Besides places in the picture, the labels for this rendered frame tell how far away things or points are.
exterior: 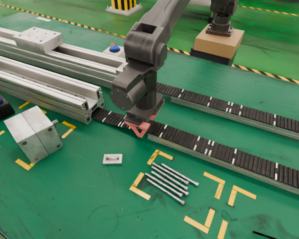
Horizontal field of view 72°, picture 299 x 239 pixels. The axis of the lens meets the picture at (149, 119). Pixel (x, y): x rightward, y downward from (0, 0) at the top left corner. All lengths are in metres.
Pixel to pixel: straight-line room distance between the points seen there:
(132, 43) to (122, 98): 0.11
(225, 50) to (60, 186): 0.86
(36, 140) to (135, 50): 0.34
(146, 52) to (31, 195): 0.43
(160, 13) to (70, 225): 0.49
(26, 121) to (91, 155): 0.19
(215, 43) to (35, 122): 0.80
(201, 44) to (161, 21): 0.62
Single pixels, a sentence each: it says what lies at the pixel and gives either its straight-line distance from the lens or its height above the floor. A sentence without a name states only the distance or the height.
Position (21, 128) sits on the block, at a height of 0.87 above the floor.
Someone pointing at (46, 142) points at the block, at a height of 0.83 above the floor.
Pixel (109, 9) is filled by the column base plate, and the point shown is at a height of 0.04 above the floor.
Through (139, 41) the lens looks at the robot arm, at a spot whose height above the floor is 1.08.
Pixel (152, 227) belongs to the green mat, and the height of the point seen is 0.78.
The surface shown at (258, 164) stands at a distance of 0.59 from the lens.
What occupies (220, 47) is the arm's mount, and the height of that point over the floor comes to 0.82.
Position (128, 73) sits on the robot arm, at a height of 1.03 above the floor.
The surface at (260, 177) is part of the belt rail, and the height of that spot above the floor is 0.79.
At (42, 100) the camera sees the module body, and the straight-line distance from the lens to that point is 0.79.
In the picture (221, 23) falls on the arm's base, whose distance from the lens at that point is 1.10.
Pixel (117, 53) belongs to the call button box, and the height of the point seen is 0.84.
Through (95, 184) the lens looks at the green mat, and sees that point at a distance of 0.55.
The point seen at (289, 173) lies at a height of 0.81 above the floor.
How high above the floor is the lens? 1.26
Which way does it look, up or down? 46 degrees down
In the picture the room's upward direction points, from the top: straight up
